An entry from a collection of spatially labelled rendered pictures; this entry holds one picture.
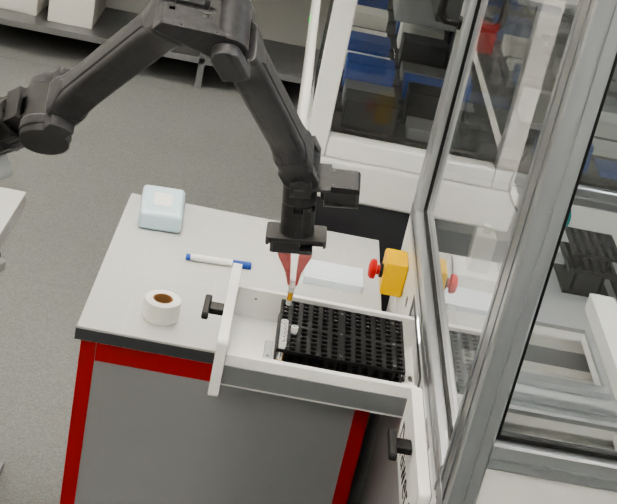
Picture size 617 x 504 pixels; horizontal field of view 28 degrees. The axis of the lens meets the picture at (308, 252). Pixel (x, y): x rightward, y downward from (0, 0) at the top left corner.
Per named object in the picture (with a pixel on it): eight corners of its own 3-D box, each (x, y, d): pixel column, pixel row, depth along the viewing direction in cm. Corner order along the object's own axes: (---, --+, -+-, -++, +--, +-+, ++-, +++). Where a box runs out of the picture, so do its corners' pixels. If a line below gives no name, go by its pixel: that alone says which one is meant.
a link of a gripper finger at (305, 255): (308, 294, 213) (312, 244, 208) (266, 291, 212) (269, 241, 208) (309, 276, 219) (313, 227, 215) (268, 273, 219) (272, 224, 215)
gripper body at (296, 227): (325, 252, 209) (329, 211, 206) (264, 247, 209) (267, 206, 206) (326, 235, 215) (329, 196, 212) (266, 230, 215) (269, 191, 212)
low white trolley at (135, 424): (36, 634, 264) (75, 325, 231) (92, 460, 320) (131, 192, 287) (307, 680, 267) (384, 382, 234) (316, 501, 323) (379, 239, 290)
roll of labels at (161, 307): (134, 315, 238) (137, 296, 236) (157, 303, 244) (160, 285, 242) (163, 330, 235) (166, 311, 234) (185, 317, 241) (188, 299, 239)
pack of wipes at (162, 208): (180, 235, 272) (183, 216, 270) (136, 228, 271) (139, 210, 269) (183, 206, 285) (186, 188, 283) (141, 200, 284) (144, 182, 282)
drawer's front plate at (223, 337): (206, 396, 208) (217, 340, 203) (223, 312, 234) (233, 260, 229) (217, 398, 208) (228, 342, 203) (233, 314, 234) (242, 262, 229)
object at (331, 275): (302, 282, 263) (303, 275, 262) (303, 264, 271) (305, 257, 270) (361, 293, 264) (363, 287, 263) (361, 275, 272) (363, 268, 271)
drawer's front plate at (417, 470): (401, 554, 181) (419, 494, 176) (396, 439, 207) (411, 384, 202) (413, 556, 181) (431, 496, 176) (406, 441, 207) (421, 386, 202)
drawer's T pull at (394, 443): (387, 461, 187) (389, 454, 186) (386, 433, 194) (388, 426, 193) (411, 466, 187) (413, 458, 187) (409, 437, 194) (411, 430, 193)
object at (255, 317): (220, 385, 209) (226, 355, 206) (233, 311, 232) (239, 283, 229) (454, 429, 211) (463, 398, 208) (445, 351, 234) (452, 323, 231)
